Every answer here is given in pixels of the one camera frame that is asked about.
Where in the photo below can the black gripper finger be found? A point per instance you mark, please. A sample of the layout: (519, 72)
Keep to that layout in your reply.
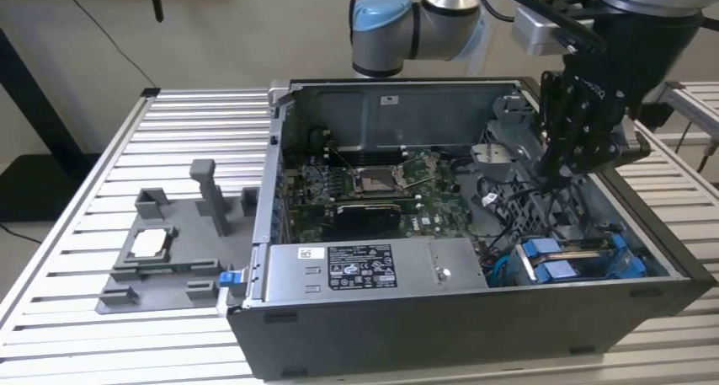
(595, 140)
(553, 107)

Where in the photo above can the blue disk carrier with disk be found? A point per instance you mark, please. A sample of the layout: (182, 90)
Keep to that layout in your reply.
(542, 247)

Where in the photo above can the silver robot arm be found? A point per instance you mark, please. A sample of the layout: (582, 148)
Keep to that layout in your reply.
(438, 35)

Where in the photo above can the black RAM slot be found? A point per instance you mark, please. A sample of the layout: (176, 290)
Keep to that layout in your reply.
(371, 155)
(377, 195)
(377, 198)
(377, 192)
(371, 163)
(377, 201)
(371, 150)
(371, 159)

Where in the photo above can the metal slat side table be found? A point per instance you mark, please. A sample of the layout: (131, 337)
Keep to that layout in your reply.
(697, 94)

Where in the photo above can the grey metal drive cage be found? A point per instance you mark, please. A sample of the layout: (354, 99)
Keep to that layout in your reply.
(501, 162)

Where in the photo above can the green motherboard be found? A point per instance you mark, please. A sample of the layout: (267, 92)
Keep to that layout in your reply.
(443, 208)

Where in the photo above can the CPU socket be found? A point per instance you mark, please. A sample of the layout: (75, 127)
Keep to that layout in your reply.
(377, 179)

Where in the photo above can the black graphics card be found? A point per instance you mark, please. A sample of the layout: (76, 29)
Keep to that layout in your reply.
(367, 220)

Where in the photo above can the silver power supply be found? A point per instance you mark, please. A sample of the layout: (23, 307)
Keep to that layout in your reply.
(405, 271)

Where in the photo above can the black PC case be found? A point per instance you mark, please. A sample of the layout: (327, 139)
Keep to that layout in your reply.
(394, 338)

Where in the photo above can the blue case latch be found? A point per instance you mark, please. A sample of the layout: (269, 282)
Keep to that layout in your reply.
(229, 279)

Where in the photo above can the grey parts rack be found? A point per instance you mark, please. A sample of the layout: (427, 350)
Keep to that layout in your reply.
(186, 242)

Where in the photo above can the black hanging rod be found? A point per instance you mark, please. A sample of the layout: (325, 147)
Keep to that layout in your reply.
(156, 1)

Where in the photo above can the silver CPU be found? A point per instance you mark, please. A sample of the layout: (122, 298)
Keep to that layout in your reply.
(151, 244)

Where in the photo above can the black desk stand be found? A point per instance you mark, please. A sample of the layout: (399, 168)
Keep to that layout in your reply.
(34, 149)

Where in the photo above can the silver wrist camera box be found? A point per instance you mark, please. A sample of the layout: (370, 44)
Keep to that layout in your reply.
(534, 31)

